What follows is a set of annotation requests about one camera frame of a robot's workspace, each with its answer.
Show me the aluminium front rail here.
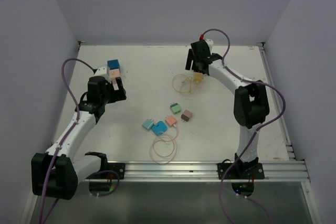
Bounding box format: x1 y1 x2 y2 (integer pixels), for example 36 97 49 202
109 161 310 183

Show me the light cyan USB charger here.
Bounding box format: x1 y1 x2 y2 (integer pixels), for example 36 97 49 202
142 119 154 131

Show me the mint green USB charger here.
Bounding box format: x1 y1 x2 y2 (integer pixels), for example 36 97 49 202
170 103 182 114

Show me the pink charger brown band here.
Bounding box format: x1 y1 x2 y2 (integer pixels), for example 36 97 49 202
181 110 193 122

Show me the aluminium right side rail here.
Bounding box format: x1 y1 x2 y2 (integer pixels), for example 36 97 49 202
257 42 296 161

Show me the yellow charging cable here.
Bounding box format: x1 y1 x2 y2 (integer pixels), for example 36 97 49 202
172 73 202 97

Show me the yellow USB charger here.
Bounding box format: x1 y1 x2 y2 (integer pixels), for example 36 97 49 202
193 72 203 83

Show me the right black base bracket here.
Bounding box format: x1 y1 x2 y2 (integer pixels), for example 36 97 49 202
216 157 265 180

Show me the salmon pink USB charger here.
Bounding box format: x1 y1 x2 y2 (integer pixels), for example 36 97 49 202
165 115 177 127

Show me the black base bracket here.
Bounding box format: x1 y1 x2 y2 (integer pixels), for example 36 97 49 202
216 157 265 180
87 162 125 180

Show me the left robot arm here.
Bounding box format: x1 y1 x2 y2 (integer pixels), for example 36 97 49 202
31 76 127 200

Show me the pink cube socket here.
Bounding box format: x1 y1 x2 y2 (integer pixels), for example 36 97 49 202
109 68 121 81

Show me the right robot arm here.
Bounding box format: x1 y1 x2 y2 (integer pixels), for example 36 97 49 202
185 39 270 179

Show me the bright blue plug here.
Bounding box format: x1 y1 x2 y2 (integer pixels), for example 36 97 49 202
151 121 167 136

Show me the aluminium rail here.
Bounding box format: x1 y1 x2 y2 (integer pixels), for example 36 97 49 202
109 161 310 183
257 42 296 161

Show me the dark blue cube socket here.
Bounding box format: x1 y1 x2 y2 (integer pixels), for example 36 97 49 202
107 59 120 70

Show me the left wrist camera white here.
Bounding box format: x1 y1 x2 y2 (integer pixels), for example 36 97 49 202
94 66 109 78

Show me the pink charging cable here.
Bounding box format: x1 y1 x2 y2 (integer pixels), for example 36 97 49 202
149 126 180 165

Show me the left black base bracket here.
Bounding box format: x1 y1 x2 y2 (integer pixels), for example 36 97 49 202
87 162 125 180

